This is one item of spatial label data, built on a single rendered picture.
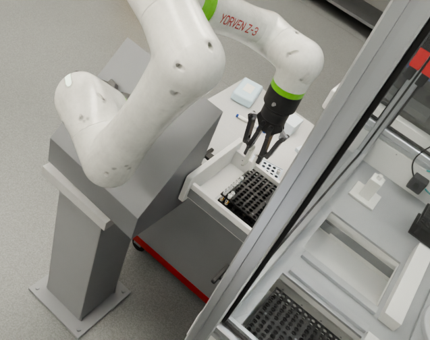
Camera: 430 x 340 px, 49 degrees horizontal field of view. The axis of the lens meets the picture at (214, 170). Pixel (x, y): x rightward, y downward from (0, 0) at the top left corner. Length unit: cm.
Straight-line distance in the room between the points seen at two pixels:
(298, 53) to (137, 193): 57
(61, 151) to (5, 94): 153
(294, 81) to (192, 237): 95
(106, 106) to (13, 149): 154
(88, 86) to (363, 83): 75
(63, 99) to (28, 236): 121
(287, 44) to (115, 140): 47
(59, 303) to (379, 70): 178
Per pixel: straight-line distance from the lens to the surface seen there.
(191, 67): 79
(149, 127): 93
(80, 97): 116
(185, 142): 129
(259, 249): 74
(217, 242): 185
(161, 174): 130
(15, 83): 305
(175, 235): 200
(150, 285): 222
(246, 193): 144
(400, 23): 52
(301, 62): 116
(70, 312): 210
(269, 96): 124
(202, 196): 140
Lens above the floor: 189
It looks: 43 degrees down
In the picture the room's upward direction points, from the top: 24 degrees clockwise
